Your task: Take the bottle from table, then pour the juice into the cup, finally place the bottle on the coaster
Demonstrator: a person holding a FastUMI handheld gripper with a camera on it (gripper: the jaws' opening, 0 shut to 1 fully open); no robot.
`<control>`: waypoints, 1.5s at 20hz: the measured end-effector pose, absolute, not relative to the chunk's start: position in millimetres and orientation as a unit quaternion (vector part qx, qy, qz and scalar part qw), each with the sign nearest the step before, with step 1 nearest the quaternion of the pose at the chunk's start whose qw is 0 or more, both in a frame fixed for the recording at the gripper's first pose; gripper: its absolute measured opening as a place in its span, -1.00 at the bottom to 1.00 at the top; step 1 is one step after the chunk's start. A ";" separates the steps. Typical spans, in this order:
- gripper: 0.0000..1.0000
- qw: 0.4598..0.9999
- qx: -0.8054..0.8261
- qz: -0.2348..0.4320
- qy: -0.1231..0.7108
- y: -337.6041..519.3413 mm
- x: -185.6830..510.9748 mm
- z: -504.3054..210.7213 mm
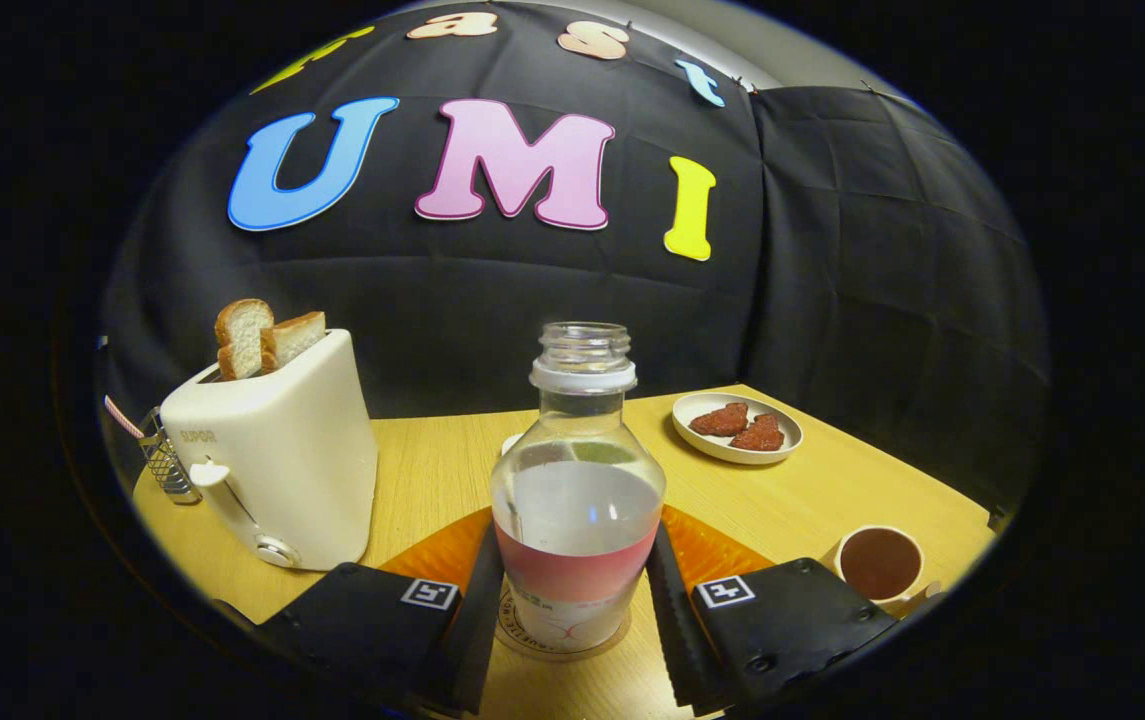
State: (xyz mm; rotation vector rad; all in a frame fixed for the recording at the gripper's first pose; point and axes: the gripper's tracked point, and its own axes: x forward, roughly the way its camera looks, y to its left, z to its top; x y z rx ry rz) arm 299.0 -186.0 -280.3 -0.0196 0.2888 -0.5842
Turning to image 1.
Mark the red-brown meat piece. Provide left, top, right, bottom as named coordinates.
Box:
left=728, top=414, right=786, bottom=452
left=689, top=402, right=750, bottom=437

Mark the white divided bean dish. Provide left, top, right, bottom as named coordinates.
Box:
left=500, top=432, right=643, bottom=471

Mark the metal wire rack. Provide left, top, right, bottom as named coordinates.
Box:
left=139, top=407, right=203, bottom=506

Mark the wooden table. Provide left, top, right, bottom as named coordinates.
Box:
left=132, top=384, right=996, bottom=720

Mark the round brown coaster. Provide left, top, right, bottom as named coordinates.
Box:
left=495, top=585, right=633, bottom=662

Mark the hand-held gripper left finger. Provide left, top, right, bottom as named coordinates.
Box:
left=257, top=505, right=505, bottom=716

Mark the black backdrop cloth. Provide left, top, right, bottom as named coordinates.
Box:
left=97, top=0, right=1050, bottom=511

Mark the toast bread slice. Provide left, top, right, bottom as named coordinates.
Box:
left=260, top=311, right=327, bottom=374
left=214, top=298, right=275, bottom=381

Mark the round white plate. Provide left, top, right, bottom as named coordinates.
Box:
left=672, top=391, right=804, bottom=466

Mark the clear juice bottle pink label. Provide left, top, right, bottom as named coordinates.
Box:
left=489, top=321, right=667, bottom=653

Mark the cream cup wooden handle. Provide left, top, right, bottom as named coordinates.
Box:
left=820, top=525, right=945, bottom=613

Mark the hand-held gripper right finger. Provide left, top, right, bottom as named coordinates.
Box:
left=644, top=505, right=901, bottom=717

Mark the cream toaster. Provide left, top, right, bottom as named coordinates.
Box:
left=160, top=328, right=380, bottom=572

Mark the pink stick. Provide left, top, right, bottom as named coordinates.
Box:
left=104, top=395, right=146, bottom=439

